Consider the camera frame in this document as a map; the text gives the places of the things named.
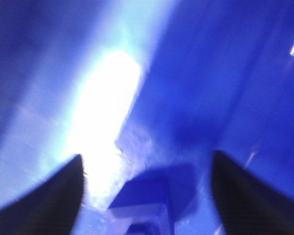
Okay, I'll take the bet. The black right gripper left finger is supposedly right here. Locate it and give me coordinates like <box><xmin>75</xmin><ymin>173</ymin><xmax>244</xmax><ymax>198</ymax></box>
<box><xmin>0</xmin><ymin>154</ymin><xmax>84</xmax><ymax>235</ymax></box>

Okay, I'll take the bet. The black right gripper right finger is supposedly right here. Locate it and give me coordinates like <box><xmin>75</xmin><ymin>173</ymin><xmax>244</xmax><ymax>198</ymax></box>
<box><xmin>212</xmin><ymin>150</ymin><xmax>294</xmax><ymax>235</ymax></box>

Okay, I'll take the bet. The blue plastic block part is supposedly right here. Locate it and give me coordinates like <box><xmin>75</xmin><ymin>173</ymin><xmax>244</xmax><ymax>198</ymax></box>
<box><xmin>108</xmin><ymin>163</ymin><xmax>198</xmax><ymax>235</ymax></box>

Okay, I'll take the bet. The large blue plastic bin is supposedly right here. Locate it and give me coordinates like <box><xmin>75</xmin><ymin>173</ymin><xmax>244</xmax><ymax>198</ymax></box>
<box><xmin>0</xmin><ymin>0</ymin><xmax>294</xmax><ymax>235</ymax></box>

